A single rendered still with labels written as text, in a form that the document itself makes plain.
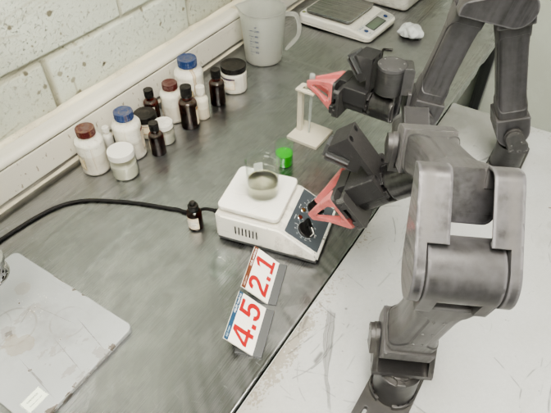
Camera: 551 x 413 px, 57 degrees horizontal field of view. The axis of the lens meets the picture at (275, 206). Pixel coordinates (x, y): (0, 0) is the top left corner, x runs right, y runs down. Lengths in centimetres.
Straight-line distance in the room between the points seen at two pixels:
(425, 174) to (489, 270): 10
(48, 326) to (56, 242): 20
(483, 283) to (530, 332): 49
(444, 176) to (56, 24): 89
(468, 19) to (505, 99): 19
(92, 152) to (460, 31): 75
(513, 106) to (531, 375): 50
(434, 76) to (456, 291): 63
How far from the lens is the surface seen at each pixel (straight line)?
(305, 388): 82
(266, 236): 93
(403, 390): 76
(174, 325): 88
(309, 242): 93
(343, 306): 90
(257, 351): 84
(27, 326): 95
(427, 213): 46
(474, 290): 47
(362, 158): 73
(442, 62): 102
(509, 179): 48
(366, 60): 103
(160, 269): 96
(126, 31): 130
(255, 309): 87
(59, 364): 89
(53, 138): 118
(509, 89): 108
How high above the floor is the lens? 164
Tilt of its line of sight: 45 degrees down
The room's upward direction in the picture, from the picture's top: straight up
